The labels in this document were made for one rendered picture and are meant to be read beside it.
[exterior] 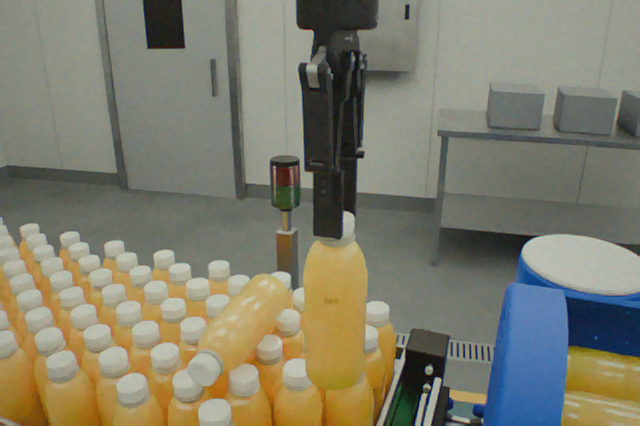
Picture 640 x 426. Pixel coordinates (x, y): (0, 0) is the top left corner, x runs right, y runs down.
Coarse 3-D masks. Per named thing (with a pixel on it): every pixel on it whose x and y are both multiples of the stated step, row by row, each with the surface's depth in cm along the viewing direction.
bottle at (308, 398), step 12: (312, 384) 68; (276, 396) 68; (288, 396) 66; (300, 396) 66; (312, 396) 67; (276, 408) 67; (288, 408) 66; (300, 408) 66; (312, 408) 66; (276, 420) 68; (288, 420) 66; (300, 420) 66; (312, 420) 67
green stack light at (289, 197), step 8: (272, 184) 104; (272, 192) 104; (280, 192) 103; (288, 192) 103; (296, 192) 104; (272, 200) 105; (280, 200) 104; (288, 200) 104; (296, 200) 105; (280, 208) 104; (288, 208) 104
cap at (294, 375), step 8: (288, 360) 68; (296, 360) 68; (288, 368) 67; (296, 368) 67; (304, 368) 67; (288, 376) 65; (296, 376) 65; (304, 376) 65; (288, 384) 66; (296, 384) 66; (304, 384) 66
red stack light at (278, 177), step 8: (272, 168) 102; (280, 168) 101; (288, 168) 101; (296, 168) 102; (272, 176) 103; (280, 176) 102; (288, 176) 102; (296, 176) 103; (280, 184) 102; (288, 184) 102; (296, 184) 103
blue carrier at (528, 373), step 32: (512, 288) 61; (544, 288) 62; (512, 320) 55; (544, 320) 54; (576, 320) 69; (608, 320) 67; (512, 352) 52; (544, 352) 52; (512, 384) 51; (544, 384) 50; (512, 416) 50; (544, 416) 49
